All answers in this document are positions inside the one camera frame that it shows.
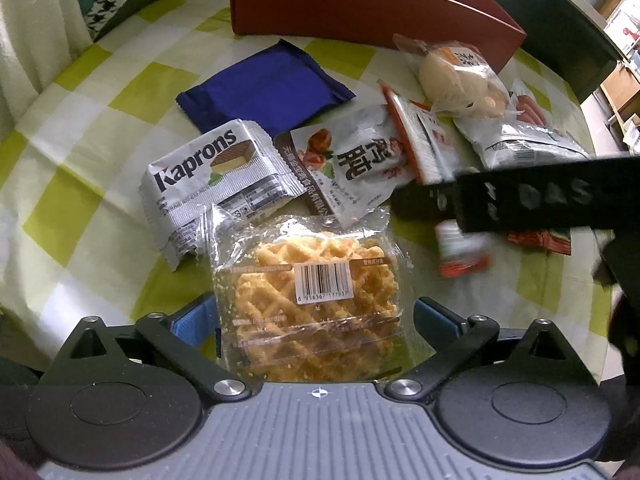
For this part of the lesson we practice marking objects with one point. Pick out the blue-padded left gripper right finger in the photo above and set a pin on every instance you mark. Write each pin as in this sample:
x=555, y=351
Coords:
x=458, y=342

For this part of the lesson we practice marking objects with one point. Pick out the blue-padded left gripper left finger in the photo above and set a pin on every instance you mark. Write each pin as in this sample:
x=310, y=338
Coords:
x=177, y=338

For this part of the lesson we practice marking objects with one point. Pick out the clear waffle snack bag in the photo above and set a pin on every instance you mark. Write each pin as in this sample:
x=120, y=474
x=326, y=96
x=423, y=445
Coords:
x=305, y=299

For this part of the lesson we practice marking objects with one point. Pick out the red and silver snack packet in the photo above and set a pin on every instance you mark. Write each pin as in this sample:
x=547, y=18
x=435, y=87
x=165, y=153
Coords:
x=435, y=160

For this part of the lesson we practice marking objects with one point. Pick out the orange red small packet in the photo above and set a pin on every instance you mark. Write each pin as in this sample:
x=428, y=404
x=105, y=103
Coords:
x=550, y=240

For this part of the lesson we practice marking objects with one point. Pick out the wooden shelf unit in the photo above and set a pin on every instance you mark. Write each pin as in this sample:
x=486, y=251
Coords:
x=620, y=90

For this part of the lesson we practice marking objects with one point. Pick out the sausage snack packet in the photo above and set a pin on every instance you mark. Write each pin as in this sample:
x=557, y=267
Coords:
x=528, y=108

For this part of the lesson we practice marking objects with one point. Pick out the silver foil snack bag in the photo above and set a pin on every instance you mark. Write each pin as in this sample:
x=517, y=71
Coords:
x=510, y=143

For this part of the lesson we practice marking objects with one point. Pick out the green checkered tablecloth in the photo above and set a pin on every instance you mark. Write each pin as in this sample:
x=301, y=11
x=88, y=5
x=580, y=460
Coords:
x=75, y=241

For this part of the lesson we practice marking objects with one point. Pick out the dark wooden coffee table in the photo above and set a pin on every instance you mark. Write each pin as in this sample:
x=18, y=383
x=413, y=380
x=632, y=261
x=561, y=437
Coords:
x=568, y=41

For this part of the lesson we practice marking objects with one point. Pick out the Kaprons wafer packet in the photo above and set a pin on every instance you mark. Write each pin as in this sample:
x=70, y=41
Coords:
x=235, y=167

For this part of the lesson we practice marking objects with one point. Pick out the round bun in wrapper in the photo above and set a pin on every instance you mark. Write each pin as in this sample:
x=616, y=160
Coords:
x=455, y=78

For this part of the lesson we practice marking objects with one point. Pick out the white nut snack packet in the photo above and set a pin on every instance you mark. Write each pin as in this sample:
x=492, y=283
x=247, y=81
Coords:
x=348, y=165

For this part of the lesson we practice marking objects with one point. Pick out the blue snack packet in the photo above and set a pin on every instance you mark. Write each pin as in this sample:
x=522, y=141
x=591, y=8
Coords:
x=280, y=88

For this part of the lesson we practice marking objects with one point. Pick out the white fluffy blanket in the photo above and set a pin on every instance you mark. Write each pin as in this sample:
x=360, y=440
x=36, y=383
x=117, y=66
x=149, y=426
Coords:
x=39, y=39

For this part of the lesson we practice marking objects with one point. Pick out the red cardboard box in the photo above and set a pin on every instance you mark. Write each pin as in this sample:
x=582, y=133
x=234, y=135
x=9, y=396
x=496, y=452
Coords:
x=481, y=23

